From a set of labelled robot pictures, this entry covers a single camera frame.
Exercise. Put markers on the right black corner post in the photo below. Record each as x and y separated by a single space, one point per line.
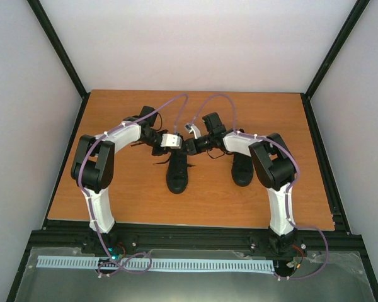
342 36

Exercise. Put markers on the left black corner post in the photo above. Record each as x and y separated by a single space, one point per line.
50 32

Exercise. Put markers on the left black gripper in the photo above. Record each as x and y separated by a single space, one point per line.
156 152

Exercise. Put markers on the black sneaker with laces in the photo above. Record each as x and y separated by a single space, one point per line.
242 170

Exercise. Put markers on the black sneaker one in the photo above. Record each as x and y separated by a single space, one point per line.
177 171

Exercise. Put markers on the white slotted cable duct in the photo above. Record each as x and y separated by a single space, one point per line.
157 265

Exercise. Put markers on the black corner post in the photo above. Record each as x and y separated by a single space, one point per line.
50 32
342 36

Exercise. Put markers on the grey metal base plate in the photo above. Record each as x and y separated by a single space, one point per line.
192 283

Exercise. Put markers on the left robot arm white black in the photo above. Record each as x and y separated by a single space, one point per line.
93 164

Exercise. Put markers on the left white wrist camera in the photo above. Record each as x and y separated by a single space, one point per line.
171 141

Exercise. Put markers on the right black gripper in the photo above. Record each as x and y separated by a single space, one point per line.
193 148

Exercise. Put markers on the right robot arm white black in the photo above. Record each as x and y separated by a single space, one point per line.
272 162

